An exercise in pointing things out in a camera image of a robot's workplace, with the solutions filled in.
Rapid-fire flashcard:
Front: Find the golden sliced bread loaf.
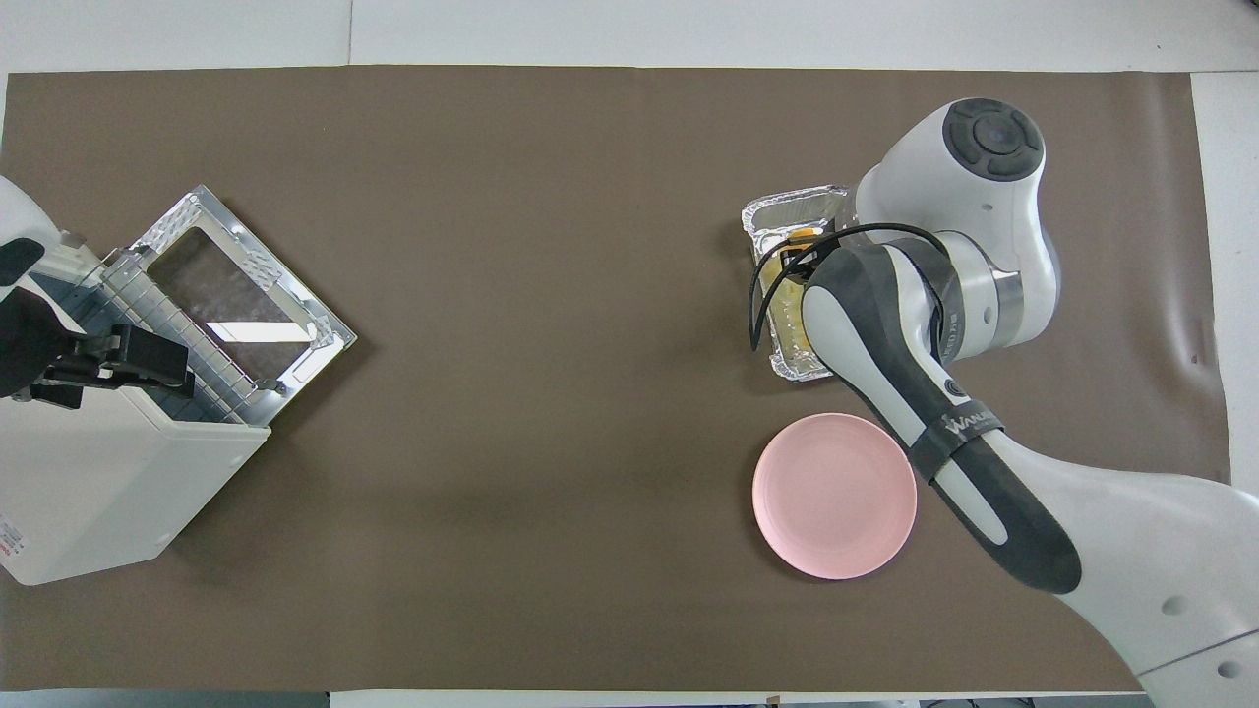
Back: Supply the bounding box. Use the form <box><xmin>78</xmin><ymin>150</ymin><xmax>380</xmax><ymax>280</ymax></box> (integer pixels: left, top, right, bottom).
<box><xmin>772</xmin><ymin>228</ymin><xmax>819</xmax><ymax>347</ymax></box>

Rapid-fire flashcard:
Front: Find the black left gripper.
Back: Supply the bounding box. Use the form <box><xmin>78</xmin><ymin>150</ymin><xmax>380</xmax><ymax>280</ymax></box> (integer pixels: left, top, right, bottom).
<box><xmin>0</xmin><ymin>290</ymin><xmax>193</xmax><ymax>409</ymax></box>

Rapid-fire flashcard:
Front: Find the pink round plate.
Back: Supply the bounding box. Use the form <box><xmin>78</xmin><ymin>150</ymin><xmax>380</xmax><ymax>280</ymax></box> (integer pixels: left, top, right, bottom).
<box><xmin>752</xmin><ymin>413</ymin><xmax>919</xmax><ymax>581</ymax></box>

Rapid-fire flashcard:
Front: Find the brown table mat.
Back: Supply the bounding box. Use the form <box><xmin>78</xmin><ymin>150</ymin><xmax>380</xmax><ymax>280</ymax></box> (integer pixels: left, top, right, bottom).
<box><xmin>0</xmin><ymin>66</ymin><xmax>1230</xmax><ymax>692</ymax></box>

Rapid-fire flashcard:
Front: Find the aluminium foil baking tray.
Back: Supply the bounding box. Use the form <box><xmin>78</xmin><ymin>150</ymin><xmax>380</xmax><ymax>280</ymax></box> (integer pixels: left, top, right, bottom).
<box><xmin>741</xmin><ymin>185</ymin><xmax>852</xmax><ymax>384</ymax></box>

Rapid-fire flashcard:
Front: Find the glass oven door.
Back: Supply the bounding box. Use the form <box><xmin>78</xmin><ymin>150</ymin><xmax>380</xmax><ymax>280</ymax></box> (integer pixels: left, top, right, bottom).
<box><xmin>128</xmin><ymin>184</ymin><xmax>357</xmax><ymax>426</ymax></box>

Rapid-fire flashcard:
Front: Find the cream toaster oven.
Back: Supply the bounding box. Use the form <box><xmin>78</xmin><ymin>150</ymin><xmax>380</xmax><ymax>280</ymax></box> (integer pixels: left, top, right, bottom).
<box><xmin>0</xmin><ymin>231</ymin><xmax>271</xmax><ymax>588</ymax></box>

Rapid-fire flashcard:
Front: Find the metal wire oven rack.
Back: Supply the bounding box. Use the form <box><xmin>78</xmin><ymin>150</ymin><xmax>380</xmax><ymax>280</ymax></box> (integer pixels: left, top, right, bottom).
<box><xmin>98</xmin><ymin>251</ymin><xmax>271</xmax><ymax>426</ymax></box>

